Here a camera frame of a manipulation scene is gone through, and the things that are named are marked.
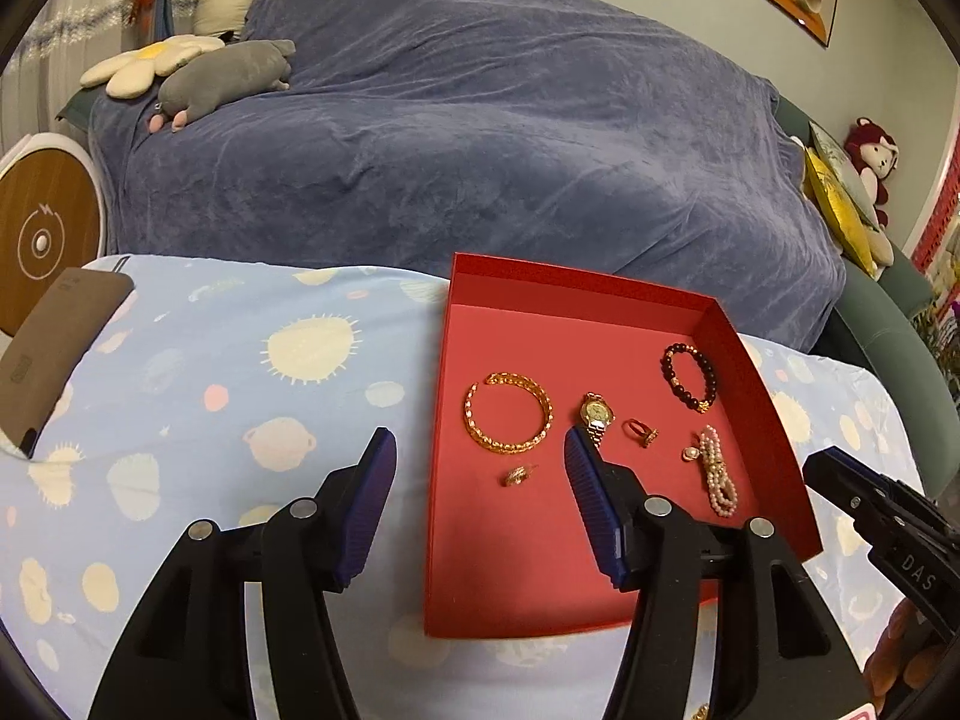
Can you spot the green sofa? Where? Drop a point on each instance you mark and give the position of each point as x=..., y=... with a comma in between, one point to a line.
x=840, y=312

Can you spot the yellow satin pillow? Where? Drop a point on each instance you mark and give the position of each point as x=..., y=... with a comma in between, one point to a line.
x=835, y=205

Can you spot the grey patterned pillow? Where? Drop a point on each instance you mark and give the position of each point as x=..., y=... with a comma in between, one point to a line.
x=834, y=154

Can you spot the blue-grey bed blanket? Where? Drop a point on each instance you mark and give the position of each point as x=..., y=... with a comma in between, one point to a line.
x=560, y=131

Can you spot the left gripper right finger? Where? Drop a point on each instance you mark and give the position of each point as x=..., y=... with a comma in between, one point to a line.
x=779, y=652

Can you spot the small gold stud earring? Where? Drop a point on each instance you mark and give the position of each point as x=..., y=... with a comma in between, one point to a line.
x=517, y=476

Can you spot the white sheer curtain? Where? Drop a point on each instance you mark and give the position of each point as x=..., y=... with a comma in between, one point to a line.
x=65, y=39

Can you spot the white flower plush pillow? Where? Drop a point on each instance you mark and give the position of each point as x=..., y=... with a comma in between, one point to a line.
x=130, y=74

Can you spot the round wooden white side table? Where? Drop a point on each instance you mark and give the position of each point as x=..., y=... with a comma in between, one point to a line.
x=53, y=217

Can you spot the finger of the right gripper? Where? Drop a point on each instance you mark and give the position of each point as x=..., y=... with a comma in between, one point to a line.
x=851, y=487

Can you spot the red monkey plush toy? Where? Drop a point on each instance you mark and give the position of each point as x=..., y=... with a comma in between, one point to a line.
x=874, y=154

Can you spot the grey plush toy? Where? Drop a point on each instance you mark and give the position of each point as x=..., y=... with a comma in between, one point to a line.
x=221, y=77

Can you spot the planet print blue tablecloth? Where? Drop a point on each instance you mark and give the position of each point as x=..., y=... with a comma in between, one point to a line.
x=225, y=390

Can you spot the brown leather pouch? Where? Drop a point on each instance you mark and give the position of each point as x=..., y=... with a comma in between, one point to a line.
x=45, y=351

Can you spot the gold chain-link bangle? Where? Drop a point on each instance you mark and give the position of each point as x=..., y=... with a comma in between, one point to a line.
x=507, y=413

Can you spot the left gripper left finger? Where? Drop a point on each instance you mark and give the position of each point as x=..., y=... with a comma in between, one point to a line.
x=183, y=652

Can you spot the gold wristwatch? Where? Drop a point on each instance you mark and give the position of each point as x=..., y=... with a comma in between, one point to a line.
x=597, y=416

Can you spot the person's right hand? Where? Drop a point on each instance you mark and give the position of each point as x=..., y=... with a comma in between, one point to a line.
x=913, y=672

